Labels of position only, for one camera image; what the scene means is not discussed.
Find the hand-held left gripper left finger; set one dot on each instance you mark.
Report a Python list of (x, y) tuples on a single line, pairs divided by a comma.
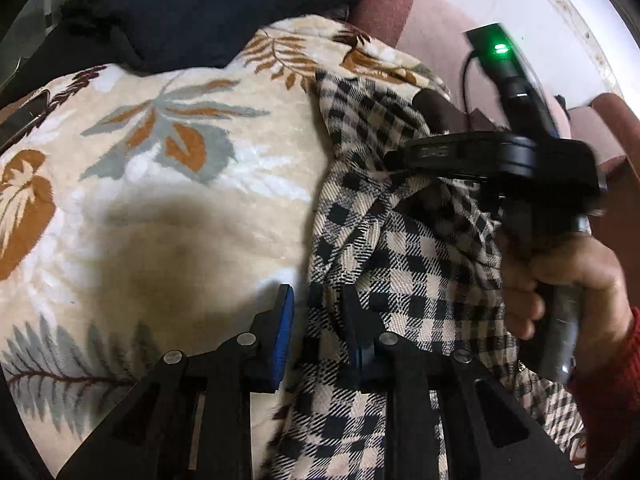
[(281, 345)]

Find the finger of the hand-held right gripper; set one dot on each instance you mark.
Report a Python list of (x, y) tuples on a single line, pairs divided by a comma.
[(440, 155)]

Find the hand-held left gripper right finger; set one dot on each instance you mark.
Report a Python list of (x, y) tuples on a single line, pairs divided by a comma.
[(356, 350)]

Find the black and beige checked shirt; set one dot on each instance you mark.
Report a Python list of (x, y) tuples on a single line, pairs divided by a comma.
[(415, 270)]

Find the person's right forearm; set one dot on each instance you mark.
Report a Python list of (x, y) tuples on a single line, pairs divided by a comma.
[(610, 400)]

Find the person's right hand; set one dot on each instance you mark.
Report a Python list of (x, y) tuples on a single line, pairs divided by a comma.
[(600, 290)]

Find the pink sofa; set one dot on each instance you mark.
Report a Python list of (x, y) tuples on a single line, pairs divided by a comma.
[(430, 25)]

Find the leaf print blanket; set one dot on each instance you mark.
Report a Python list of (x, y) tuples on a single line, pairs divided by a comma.
[(200, 240)]

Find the dark navy clothing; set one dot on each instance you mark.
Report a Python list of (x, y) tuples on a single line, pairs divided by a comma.
[(210, 5)]

